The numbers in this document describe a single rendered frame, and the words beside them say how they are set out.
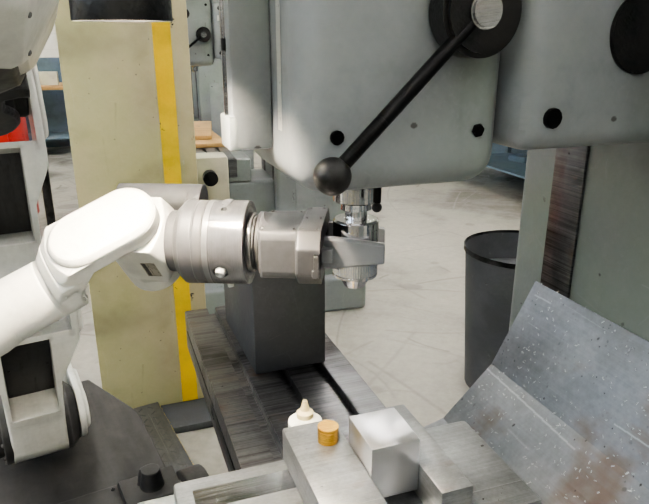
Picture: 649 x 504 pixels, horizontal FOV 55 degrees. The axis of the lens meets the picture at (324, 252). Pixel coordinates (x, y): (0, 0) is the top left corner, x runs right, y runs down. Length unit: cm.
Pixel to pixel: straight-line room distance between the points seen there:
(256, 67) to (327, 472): 39
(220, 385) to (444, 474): 46
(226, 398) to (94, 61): 154
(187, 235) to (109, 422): 104
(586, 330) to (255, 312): 48
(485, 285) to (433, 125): 204
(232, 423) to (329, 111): 54
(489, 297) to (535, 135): 201
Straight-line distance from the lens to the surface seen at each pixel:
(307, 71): 50
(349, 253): 62
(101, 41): 229
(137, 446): 153
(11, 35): 84
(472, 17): 52
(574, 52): 59
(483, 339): 267
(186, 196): 69
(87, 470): 149
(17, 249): 116
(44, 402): 138
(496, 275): 252
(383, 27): 52
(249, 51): 56
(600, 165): 89
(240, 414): 94
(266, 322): 99
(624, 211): 87
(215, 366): 106
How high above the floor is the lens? 143
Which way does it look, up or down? 19 degrees down
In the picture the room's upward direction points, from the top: straight up
